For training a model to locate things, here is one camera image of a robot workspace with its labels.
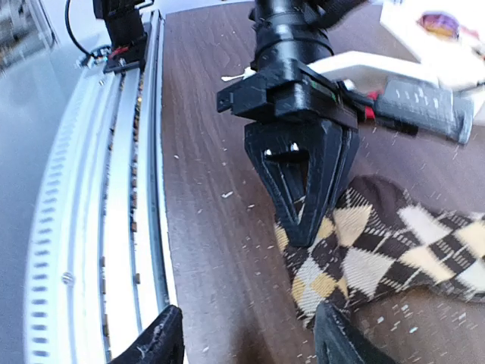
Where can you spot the rolled purple orange sock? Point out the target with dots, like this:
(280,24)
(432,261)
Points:
(440,24)

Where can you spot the wooden compartment organizer box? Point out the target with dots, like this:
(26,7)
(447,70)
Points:
(456,62)

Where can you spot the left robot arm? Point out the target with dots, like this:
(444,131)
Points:
(295,23)

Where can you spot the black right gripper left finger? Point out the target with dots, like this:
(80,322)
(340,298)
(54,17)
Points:
(161,343)

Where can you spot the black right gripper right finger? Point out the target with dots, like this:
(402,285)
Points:
(337,341)

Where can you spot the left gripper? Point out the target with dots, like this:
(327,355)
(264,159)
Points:
(297,164)

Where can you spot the brown beige argyle sock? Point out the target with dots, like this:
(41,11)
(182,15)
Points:
(378,241)

